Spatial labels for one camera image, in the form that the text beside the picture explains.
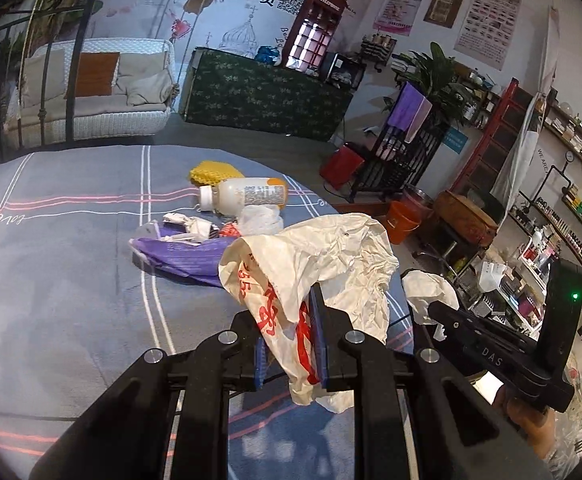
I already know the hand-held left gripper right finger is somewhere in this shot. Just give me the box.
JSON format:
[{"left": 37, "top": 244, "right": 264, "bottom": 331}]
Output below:
[{"left": 307, "top": 282, "right": 553, "bottom": 480}]

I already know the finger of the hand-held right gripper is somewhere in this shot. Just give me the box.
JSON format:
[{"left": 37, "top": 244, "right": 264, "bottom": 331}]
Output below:
[{"left": 427, "top": 300, "right": 543, "bottom": 357}]

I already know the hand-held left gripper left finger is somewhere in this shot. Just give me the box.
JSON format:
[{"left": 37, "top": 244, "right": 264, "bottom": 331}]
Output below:
[{"left": 28, "top": 309, "right": 268, "bottom": 480}]

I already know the white tissue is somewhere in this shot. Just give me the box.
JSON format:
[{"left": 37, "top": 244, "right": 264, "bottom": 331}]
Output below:
[{"left": 401, "top": 269, "right": 460, "bottom": 341}]

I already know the white red-printed plastic bag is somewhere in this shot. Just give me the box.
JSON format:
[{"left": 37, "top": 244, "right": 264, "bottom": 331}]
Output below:
[{"left": 218, "top": 212, "right": 400, "bottom": 414}]

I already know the person's right hand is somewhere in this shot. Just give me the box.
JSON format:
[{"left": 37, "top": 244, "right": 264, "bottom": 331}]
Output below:
[{"left": 502, "top": 394, "right": 558, "bottom": 462}]

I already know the white hand model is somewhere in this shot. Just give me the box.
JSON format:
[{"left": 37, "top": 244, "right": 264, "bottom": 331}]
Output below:
[{"left": 478, "top": 259, "right": 508, "bottom": 294}]

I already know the chrome swivel stool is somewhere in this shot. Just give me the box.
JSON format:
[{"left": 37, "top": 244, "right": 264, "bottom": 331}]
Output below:
[{"left": 413, "top": 224, "right": 468, "bottom": 273}]

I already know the orange bucket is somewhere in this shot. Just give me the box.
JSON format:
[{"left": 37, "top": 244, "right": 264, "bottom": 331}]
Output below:
[{"left": 383, "top": 200, "right": 423, "bottom": 245}]

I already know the purple plastic bag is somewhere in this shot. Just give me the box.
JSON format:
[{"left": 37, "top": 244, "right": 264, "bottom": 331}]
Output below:
[{"left": 129, "top": 217, "right": 239, "bottom": 289}]

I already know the thin white plastic bag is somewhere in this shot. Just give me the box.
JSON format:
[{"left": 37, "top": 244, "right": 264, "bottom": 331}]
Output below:
[{"left": 237, "top": 203, "right": 285, "bottom": 237}]

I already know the pink basin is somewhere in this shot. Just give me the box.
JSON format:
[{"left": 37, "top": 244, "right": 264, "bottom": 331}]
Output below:
[{"left": 402, "top": 184, "right": 435, "bottom": 211}]

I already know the small crumpled white paper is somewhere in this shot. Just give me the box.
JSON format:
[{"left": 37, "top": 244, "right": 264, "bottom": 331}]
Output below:
[{"left": 163, "top": 212, "right": 218, "bottom": 244}]

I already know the white bottle with orange base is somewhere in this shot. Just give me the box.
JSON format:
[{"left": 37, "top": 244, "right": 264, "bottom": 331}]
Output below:
[{"left": 198, "top": 176, "right": 288, "bottom": 212}]

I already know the white hanging cloth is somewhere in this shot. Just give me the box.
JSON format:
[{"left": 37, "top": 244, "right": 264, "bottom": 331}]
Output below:
[{"left": 490, "top": 91, "right": 548, "bottom": 207}]

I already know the black metal rack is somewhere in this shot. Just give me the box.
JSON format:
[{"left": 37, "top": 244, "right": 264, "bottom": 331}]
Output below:
[{"left": 348, "top": 119, "right": 448, "bottom": 204}]

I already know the red bin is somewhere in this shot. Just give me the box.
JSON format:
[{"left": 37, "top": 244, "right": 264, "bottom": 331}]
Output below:
[{"left": 319, "top": 142, "right": 366, "bottom": 191}]

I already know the red ladder shelf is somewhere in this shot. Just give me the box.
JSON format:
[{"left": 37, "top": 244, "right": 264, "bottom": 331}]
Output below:
[{"left": 453, "top": 77, "right": 535, "bottom": 202}]

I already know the yellow foam net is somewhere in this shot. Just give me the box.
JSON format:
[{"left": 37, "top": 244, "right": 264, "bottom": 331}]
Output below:
[{"left": 189, "top": 159, "right": 246, "bottom": 189}]

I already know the blue striped bed sheet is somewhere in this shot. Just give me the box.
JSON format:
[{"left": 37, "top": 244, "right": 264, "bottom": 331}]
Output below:
[{"left": 0, "top": 144, "right": 424, "bottom": 480}]

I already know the pink towel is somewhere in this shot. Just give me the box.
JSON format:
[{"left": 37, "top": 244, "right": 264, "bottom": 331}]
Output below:
[{"left": 403, "top": 97, "right": 433, "bottom": 144}]

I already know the purple towel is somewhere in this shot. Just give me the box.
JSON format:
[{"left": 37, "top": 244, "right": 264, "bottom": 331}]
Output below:
[{"left": 386, "top": 82, "right": 425, "bottom": 131}]

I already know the potted green plant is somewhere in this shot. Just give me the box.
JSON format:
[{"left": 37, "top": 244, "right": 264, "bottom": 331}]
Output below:
[{"left": 395, "top": 42, "right": 478, "bottom": 127}]

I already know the green patterned counter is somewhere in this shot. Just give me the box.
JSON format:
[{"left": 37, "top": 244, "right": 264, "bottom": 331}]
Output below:
[{"left": 179, "top": 47, "right": 355, "bottom": 142}]

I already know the small black box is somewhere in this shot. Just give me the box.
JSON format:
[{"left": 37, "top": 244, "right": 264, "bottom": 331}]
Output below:
[{"left": 318, "top": 52, "right": 368, "bottom": 89}]

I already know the small rack with bottles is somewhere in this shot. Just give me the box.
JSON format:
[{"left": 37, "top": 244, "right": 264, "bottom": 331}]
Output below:
[{"left": 359, "top": 33, "right": 398, "bottom": 69}]

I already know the blue item on counter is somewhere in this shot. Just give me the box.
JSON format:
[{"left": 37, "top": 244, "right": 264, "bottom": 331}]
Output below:
[{"left": 255, "top": 44, "right": 283, "bottom": 64}]

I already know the white wicker swing sofa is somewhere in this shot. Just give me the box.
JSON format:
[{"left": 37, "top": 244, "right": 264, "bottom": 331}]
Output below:
[{"left": 3, "top": 37, "right": 177, "bottom": 144}]

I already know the red telephone booth cabinet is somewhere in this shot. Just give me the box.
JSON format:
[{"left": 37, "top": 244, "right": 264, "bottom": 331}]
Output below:
[{"left": 283, "top": 0, "right": 348, "bottom": 72}]

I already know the orange cushion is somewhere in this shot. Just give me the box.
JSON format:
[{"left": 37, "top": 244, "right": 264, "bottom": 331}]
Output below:
[{"left": 65, "top": 52, "right": 121, "bottom": 99}]

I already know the white wire shelf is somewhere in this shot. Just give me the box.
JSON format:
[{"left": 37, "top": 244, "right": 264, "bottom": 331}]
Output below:
[{"left": 458, "top": 237, "right": 554, "bottom": 333}]

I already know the wall shelf with products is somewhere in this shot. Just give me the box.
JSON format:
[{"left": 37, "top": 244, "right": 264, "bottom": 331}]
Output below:
[{"left": 515, "top": 95, "right": 582, "bottom": 311}]

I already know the white chart wall poster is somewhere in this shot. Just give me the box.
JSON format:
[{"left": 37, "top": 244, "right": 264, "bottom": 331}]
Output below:
[{"left": 453, "top": 0, "right": 526, "bottom": 71}]

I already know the black metal bed frame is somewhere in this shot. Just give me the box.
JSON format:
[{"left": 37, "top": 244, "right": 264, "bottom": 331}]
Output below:
[{"left": 0, "top": 0, "right": 108, "bottom": 163}]

